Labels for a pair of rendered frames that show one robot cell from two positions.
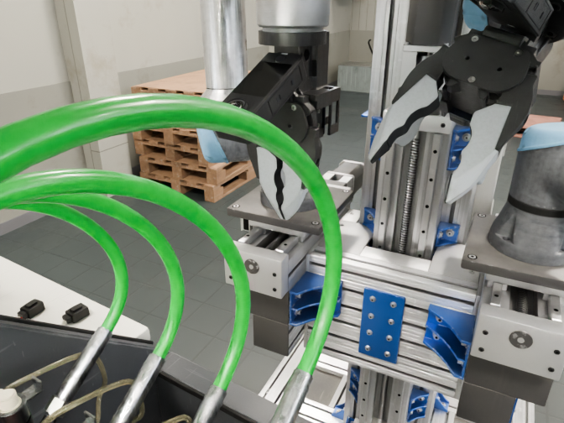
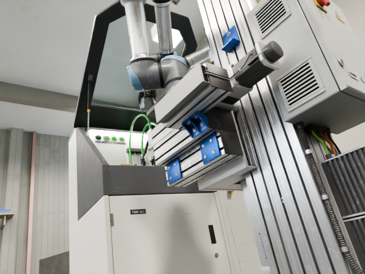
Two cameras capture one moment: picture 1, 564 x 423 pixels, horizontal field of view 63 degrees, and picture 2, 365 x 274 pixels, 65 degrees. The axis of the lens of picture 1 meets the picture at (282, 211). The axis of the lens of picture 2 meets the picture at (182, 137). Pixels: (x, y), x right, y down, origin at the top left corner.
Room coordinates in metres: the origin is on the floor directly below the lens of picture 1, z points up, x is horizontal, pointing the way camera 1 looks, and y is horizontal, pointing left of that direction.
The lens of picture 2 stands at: (1.17, -1.46, 0.41)
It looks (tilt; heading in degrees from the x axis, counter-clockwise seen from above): 24 degrees up; 114
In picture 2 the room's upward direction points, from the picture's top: 11 degrees counter-clockwise
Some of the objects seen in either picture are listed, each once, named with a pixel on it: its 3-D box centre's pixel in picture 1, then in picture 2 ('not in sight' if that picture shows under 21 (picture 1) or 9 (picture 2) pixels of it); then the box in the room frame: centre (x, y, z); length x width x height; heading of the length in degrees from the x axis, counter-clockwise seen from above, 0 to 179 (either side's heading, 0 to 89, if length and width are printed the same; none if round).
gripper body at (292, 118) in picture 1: (295, 88); not in sight; (0.52, -0.01, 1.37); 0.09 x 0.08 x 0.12; 148
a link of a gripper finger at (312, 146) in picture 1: (300, 149); not in sight; (0.48, -0.02, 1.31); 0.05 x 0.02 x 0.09; 58
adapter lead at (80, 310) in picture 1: (50, 326); not in sight; (0.58, 0.36, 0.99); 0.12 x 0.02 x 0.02; 145
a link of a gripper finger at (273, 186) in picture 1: (281, 176); not in sight; (0.52, 0.00, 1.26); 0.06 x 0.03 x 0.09; 148
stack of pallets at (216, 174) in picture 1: (211, 127); not in sight; (3.96, 0.62, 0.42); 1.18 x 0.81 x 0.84; 154
